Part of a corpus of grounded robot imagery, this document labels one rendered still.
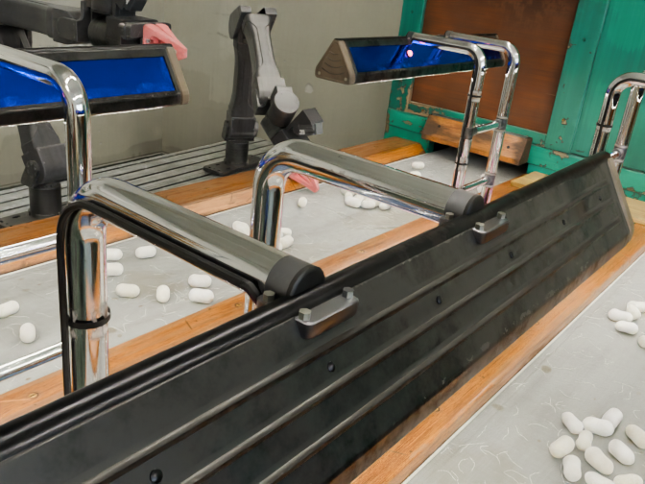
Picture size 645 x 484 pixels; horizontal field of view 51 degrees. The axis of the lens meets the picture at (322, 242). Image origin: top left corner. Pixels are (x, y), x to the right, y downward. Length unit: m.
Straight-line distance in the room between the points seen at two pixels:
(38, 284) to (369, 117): 2.17
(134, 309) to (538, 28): 1.26
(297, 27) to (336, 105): 0.40
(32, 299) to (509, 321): 0.79
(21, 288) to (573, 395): 0.79
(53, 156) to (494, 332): 1.18
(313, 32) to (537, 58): 1.52
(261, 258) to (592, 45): 1.57
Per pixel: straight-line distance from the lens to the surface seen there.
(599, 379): 1.02
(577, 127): 1.83
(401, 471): 0.73
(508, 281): 0.40
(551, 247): 0.46
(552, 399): 0.95
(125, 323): 0.98
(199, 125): 3.71
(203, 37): 3.63
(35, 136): 1.45
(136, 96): 0.85
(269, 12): 1.71
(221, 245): 0.29
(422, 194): 0.40
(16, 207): 1.60
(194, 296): 1.02
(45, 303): 1.04
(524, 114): 1.88
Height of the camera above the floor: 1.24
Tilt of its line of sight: 23 degrees down
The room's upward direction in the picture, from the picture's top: 7 degrees clockwise
